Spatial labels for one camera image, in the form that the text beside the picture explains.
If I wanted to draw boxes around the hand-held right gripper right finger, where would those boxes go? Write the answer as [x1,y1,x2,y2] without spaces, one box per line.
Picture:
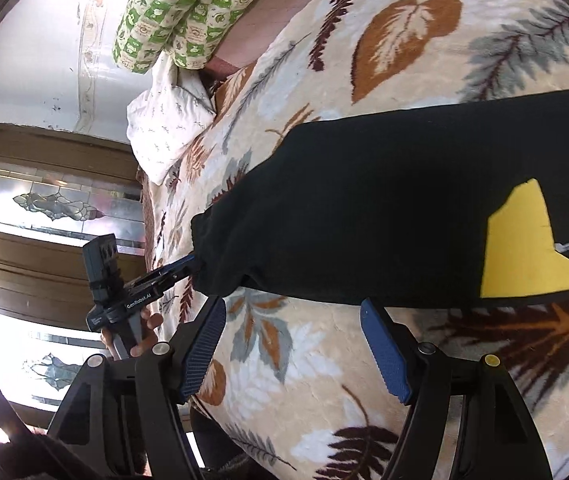
[359,297,555,480]

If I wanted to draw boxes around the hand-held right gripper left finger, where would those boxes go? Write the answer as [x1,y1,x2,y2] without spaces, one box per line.
[47,296,228,480]

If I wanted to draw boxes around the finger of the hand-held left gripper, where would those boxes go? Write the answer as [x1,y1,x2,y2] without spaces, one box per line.
[137,254,201,294]

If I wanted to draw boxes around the black pants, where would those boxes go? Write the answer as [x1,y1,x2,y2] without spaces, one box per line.
[190,85,569,308]

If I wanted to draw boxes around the person's left hand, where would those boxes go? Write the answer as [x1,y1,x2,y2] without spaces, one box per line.
[128,311,164,359]

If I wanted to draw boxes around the leaf print plush blanket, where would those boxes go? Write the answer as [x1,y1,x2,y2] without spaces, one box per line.
[137,0,569,480]

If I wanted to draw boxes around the wooden door with glass panes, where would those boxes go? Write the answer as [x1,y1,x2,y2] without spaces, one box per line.
[0,119,149,441]

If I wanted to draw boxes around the white printed pillow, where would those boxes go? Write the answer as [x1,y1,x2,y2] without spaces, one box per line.
[127,52,218,186]

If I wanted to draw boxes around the green checked folded quilt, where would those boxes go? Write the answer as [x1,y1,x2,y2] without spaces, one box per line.
[112,0,295,73]

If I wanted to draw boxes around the pink bed sheet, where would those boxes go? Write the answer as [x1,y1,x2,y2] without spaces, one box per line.
[208,0,327,83]

